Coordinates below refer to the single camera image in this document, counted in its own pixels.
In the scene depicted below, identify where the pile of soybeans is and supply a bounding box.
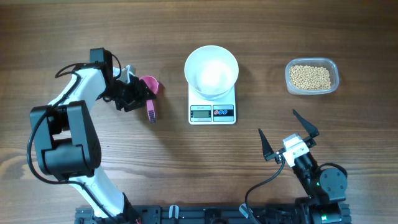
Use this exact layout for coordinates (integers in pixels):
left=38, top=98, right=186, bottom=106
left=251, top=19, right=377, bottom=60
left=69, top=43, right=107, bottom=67
left=289, top=65, right=331, bottom=90

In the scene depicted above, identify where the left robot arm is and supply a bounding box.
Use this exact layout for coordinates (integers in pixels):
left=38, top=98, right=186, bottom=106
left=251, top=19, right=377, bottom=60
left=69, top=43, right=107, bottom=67
left=27, top=48, right=156, bottom=223

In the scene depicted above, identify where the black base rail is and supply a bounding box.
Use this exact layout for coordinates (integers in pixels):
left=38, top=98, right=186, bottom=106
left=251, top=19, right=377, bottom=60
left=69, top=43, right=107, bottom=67
left=75, top=203, right=352, bottom=224

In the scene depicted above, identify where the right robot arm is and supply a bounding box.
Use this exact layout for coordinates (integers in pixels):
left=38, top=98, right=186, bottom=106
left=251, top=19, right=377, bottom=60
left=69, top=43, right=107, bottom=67
left=254, top=111, right=351, bottom=223

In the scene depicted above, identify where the white bowl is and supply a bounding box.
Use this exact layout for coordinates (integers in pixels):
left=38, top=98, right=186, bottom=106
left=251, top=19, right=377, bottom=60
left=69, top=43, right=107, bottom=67
left=184, top=45, right=239, bottom=99

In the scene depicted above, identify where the white digital kitchen scale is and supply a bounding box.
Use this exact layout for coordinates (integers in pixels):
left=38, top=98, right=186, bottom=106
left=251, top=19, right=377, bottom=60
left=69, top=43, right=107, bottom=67
left=188, top=86, right=237, bottom=125

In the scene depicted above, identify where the clear plastic container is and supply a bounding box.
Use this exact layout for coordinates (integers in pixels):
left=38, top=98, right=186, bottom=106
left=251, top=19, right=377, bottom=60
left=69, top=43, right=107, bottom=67
left=285, top=57, right=340, bottom=95

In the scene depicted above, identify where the left black cable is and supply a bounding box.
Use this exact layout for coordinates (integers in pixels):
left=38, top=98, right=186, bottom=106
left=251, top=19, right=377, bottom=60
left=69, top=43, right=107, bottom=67
left=26, top=62, right=122, bottom=224

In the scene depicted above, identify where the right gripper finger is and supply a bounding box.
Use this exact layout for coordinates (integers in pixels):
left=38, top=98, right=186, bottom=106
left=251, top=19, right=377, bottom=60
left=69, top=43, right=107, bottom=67
left=292, top=109, right=319, bottom=138
left=258, top=128, right=274, bottom=161

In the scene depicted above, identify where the pink measuring scoop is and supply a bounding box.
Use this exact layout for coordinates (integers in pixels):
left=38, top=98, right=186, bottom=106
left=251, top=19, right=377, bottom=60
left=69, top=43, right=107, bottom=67
left=141, top=76, right=159, bottom=123

